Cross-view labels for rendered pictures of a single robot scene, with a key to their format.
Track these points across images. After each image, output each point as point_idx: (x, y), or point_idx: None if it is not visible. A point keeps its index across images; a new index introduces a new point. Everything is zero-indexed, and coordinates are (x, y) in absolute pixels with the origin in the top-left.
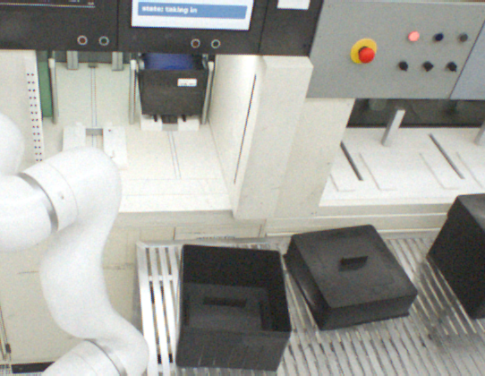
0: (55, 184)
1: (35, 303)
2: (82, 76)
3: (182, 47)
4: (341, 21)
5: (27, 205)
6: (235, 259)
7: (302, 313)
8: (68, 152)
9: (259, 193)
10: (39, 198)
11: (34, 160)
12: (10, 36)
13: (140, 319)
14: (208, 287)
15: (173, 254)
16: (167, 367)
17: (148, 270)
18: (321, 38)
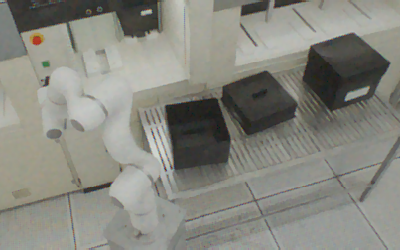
0: (103, 97)
1: (89, 153)
2: (84, 19)
3: (141, 2)
4: None
5: (93, 109)
6: (194, 106)
7: (236, 128)
8: (104, 80)
9: (200, 67)
10: (98, 105)
11: None
12: (52, 19)
13: (148, 150)
14: (183, 125)
15: (159, 111)
16: (170, 171)
17: (148, 123)
18: None
